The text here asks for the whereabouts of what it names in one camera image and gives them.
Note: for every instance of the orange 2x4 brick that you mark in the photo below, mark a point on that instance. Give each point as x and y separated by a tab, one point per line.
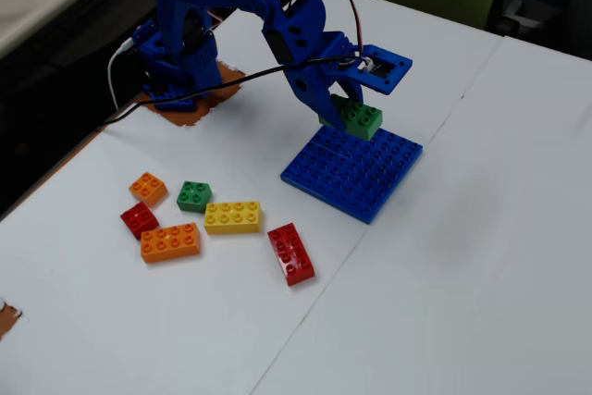
171	242

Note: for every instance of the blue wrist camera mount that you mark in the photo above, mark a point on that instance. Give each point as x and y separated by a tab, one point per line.
394	77

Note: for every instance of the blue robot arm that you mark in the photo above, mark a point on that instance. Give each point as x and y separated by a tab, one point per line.
194	20

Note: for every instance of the green 2x4 brick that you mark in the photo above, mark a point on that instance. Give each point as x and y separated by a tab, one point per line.
366	124

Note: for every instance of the blue 8x8 baseplate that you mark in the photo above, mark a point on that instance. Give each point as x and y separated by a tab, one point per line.
351	177

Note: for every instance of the orange 2x2 brick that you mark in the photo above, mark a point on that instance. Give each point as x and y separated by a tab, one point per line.
148	187

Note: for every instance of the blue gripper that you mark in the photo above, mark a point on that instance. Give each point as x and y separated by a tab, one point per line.
306	88

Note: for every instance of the red 2x4 brick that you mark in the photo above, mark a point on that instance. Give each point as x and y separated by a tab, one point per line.
291	254

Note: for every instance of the yellow 2x4 brick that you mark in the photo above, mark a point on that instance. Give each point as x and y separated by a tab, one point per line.
231	218

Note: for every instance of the red 2x2 brick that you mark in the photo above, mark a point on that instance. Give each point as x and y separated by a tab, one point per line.
139	220

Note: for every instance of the green 2x2 brick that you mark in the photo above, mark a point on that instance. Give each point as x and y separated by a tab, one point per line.
194	196

